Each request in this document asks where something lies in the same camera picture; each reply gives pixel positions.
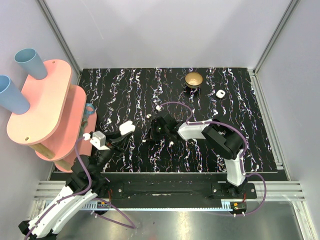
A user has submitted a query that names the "blue cup front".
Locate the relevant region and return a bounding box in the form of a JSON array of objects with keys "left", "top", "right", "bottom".
[{"left": 0, "top": 75, "right": 30, "bottom": 115}]

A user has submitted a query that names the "blue cup rear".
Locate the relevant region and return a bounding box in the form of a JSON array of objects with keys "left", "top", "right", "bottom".
[{"left": 14, "top": 48, "right": 48, "bottom": 80}]

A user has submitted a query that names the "pink two-tier shelf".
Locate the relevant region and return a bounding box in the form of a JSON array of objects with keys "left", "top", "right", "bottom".
[{"left": 6, "top": 59, "right": 87, "bottom": 173}]

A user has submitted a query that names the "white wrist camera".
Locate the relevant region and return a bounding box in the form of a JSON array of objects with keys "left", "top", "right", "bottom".
[
  {"left": 82, "top": 131, "right": 110, "bottom": 151},
  {"left": 155, "top": 105, "right": 162, "bottom": 111}
]

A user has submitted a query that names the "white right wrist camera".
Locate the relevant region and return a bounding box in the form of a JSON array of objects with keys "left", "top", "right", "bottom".
[{"left": 155, "top": 105, "right": 162, "bottom": 111}]

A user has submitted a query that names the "blue ring object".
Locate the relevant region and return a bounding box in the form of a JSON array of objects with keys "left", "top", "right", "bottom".
[{"left": 80, "top": 103, "right": 96, "bottom": 130}]

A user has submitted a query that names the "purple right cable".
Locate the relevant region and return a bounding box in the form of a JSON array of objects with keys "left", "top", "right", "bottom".
[{"left": 159, "top": 101, "right": 268, "bottom": 217}]

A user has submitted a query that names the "black marbled mat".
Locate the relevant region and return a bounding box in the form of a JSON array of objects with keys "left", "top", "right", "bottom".
[{"left": 79, "top": 67, "right": 276, "bottom": 173}]

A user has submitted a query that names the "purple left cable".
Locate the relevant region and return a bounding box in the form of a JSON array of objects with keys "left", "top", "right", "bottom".
[{"left": 23, "top": 136, "right": 137, "bottom": 240}]

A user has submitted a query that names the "blue cup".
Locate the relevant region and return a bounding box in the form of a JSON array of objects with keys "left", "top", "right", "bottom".
[
  {"left": 0, "top": 75, "right": 30, "bottom": 115},
  {"left": 14, "top": 48, "right": 48, "bottom": 80}
]

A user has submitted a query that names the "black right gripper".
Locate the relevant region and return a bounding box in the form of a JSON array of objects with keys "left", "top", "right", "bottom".
[{"left": 144, "top": 119, "right": 169, "bottom": 141}]

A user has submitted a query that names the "purple cable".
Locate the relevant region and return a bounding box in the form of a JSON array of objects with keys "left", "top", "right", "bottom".
[
  {"left": 23, "top": 136, "right": 137, "bottom": 240},
  {"left": 159, "top": 101, "right": 268, "bottom": 217}
]

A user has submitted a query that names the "gold bowl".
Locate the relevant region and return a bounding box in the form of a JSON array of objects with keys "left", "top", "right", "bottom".
[{"left": 184, "top": 72, "right": 203, "bottom": 89}]

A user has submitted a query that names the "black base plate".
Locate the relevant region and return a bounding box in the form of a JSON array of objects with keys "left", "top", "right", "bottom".
[{"left": 102, "top": 170, "right": 288, "bottom": 199}]

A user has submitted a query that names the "small white square case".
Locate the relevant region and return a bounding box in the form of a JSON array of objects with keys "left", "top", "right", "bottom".
[{"left": 216, "top": 89, "right": 226, "bottom": 99}]

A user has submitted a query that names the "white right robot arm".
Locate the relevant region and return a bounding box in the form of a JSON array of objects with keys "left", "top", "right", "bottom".
[{"left": 143, "top": 111, "right": 248, "bottom": 199}]

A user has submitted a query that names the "white oval charging case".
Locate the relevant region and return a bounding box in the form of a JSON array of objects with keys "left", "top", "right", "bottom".
[{"left": 119, "top": 120, "right": 136, "bottom": 136}]

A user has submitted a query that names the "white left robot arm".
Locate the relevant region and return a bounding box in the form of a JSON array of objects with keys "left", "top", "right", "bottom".
[{"left": 18, "top": 130, "right": 134, "bottom": 240}]

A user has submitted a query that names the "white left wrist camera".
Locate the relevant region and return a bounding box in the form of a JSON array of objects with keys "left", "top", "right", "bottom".
[{"left": 82, "top": 131, "right": 110, "bottom": 151}]

